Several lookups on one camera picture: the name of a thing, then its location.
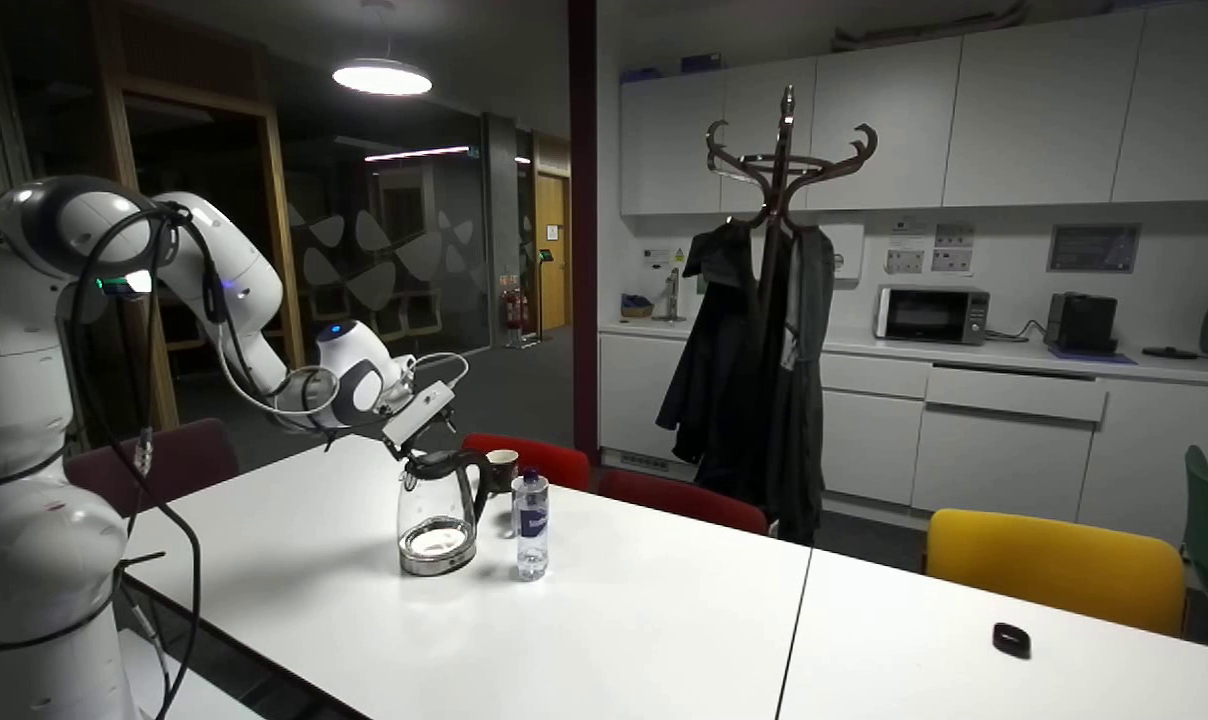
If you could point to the black hanging coat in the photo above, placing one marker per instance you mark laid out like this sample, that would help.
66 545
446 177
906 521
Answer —
747 402

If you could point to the round ceiling lamp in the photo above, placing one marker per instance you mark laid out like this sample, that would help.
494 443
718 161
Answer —
381 77

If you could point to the yellow chair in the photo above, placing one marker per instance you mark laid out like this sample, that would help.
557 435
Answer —
1107 575

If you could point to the glass electric kettle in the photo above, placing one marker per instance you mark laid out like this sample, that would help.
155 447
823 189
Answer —
437 510

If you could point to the white kitchen cabinets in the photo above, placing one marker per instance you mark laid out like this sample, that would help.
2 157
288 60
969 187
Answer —
1015 430
1100 108

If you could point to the microwave oven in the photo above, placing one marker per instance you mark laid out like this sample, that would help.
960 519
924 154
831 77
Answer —
928 314

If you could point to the dark red chair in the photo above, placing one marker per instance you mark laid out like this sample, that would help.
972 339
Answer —
187 461

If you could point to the white upper kitchen cabinets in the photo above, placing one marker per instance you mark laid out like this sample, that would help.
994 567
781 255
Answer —
1100 108

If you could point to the white lower kitchen cabinets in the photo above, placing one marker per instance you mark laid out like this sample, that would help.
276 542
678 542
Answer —
1015 430

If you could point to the clear plastic water bottle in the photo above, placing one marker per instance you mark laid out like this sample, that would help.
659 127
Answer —
531 502

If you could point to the wooden coat stand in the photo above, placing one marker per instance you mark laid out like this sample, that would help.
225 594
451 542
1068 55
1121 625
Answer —
781 173

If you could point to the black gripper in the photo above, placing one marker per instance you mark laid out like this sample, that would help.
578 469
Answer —
428 447

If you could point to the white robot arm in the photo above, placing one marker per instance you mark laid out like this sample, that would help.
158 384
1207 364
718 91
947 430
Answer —
66 232

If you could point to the black coffee machine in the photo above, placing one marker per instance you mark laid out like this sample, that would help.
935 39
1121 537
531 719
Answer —
1083 322

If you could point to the small black object on table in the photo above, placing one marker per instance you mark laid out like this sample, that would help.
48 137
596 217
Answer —
1010 640

